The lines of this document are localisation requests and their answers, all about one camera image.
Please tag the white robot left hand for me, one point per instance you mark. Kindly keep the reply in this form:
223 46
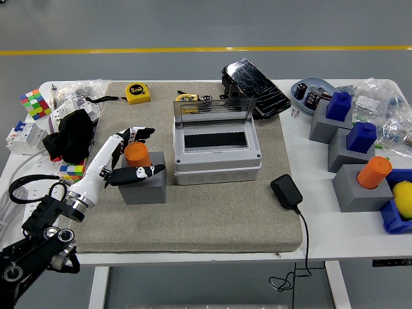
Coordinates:
96 167

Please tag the orange cylinder battery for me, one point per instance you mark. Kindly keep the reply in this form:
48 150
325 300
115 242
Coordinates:
375 172
136 154

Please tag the grey electrical box with lid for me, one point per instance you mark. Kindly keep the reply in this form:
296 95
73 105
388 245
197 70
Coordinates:
215 161

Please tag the blue battery block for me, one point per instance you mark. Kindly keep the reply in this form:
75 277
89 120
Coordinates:
338 106
362 136

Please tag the colourful puzzle cube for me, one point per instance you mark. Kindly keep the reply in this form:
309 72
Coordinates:
72 170
35 104

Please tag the black cloth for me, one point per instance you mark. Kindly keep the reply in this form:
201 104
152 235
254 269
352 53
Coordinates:
72 135

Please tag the grey block with round hole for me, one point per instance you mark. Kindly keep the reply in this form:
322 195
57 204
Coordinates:
145 193

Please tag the white circuit breaker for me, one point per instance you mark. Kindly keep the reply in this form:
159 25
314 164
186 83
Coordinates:
25 138

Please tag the clear plastic bag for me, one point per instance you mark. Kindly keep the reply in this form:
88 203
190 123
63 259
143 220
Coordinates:
87 88

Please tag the silver pen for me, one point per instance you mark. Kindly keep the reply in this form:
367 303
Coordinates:
54 96

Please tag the grey-brown mat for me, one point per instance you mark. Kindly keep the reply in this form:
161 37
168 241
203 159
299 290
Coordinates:
199 212

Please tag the yellow and black small tool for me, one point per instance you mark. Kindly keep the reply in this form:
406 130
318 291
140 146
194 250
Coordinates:
186 96

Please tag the white table leg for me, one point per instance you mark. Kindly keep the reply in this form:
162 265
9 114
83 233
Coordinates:
98 286
338 286

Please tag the small black capacitor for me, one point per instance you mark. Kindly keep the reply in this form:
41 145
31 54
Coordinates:
206 97

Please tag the black glossy device case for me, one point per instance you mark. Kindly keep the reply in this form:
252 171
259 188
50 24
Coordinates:
257 87

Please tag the grey holder block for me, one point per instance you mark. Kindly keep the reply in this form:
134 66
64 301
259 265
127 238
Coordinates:
344 157
357 196
322 128

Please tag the blue-grey oval tray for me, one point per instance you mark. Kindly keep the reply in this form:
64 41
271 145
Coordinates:
309 82

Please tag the silver and red small component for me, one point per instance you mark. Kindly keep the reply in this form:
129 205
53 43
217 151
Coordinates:
325 94

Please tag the clear bag of components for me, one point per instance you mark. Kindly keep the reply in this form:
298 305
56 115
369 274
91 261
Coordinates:
370 99
396 132

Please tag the blue plastic bin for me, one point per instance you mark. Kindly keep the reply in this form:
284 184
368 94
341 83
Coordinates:
391 219

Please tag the yellow lemon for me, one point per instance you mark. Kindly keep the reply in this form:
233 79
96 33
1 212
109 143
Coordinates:
404 199

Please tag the black table control panel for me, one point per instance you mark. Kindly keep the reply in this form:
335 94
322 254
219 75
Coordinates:
392 262

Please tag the white wall socket pack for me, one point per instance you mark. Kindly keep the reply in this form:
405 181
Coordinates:
66 107

